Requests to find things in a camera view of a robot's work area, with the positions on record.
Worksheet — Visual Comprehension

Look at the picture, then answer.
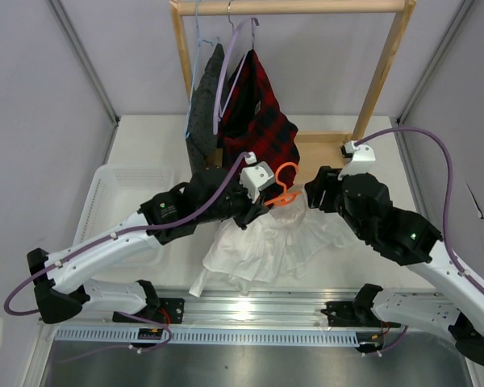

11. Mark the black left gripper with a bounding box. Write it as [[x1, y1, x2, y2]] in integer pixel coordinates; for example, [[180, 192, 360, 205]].
[[196, 173, 269, 230]]

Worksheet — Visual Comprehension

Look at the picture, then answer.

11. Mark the orange hanger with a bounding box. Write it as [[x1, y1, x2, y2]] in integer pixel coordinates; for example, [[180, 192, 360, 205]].
[[264, 162, 302, 206]]

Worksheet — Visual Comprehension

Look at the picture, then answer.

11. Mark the white pleated skirt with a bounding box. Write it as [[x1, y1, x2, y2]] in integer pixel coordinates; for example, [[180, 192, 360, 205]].
[[189, 189, 357, 298]]

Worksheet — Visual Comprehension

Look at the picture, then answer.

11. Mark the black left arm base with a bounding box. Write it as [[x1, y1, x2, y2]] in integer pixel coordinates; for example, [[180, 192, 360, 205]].
[[112, 298, 186, 324]]

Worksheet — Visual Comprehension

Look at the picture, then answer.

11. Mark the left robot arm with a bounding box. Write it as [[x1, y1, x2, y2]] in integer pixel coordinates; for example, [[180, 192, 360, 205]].
[[27, 165, 274, 324]]

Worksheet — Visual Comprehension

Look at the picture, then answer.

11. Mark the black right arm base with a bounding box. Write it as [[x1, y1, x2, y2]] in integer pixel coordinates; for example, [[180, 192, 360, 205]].
[[320, 301, 382, 327]]

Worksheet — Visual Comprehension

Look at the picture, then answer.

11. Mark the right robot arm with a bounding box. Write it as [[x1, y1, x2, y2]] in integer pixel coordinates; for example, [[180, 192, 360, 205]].
[[305, 166, 484, 367]]

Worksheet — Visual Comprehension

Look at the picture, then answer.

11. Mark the purple hanger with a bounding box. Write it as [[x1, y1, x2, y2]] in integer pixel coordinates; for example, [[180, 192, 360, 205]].
[[213, 0, 260, 136]]

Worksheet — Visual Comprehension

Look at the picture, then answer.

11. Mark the light blue hanger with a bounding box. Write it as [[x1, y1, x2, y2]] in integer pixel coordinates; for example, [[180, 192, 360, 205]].
[[184, 0, 220, 139]]

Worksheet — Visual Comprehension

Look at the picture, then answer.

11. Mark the wooden clothes rack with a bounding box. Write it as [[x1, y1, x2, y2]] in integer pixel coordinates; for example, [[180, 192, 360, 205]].
[[169, 1, 416, 184]]

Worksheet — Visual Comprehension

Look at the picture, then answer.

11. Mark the dark grey dotted garment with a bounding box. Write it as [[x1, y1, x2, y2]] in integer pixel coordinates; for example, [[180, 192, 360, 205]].
[[186, 44, 224, 173]]

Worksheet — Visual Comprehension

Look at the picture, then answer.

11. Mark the red black plaid garment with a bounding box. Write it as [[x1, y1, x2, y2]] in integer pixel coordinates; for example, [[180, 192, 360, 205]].
[[218, 50, 300, 171]]

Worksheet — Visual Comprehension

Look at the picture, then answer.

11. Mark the white plastic basket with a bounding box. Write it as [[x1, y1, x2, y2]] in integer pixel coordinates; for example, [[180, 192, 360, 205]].
[[69, 164, 176, 270]]

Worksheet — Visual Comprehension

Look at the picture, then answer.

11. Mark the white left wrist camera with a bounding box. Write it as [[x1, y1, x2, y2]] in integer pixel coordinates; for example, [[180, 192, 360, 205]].
[[240, 152, 275, 203]]

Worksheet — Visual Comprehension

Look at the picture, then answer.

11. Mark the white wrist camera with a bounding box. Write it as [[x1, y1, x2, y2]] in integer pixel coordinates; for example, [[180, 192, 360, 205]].
[[240, 152, 275, 203], [338, 141, 376, 181]]

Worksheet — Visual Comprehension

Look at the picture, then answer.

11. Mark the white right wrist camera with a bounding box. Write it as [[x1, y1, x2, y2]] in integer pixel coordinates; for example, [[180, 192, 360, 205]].
[[338, 141, 376, 181]]

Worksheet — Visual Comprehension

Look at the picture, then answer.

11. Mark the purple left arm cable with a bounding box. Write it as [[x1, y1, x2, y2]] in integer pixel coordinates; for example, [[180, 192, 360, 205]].
[[3, 151, 257, 356]]

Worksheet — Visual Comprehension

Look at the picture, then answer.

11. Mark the aluminium frame post right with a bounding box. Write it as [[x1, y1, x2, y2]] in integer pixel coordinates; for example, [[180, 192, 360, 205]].
[[394, 0, 475, 126]]

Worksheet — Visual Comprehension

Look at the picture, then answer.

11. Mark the aluminium frame post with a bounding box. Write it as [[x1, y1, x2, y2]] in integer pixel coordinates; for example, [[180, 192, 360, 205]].
[[48, 0, 120, 126], [394, 0, 475, 126]]

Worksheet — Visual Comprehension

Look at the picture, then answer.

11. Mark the aluminium mounting rail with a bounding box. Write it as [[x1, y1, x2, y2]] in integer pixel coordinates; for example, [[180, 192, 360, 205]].
[[34, 281, 474, 335]]

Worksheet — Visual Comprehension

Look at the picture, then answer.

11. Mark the slotted cable duct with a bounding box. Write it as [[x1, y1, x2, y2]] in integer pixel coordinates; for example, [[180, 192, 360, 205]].
[[55, 326, 359, 347]]

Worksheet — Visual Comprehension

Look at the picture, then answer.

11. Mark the aluminium frame post left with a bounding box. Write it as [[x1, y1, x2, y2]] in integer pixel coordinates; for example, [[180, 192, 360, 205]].
[[48, 0, 120, 126]]

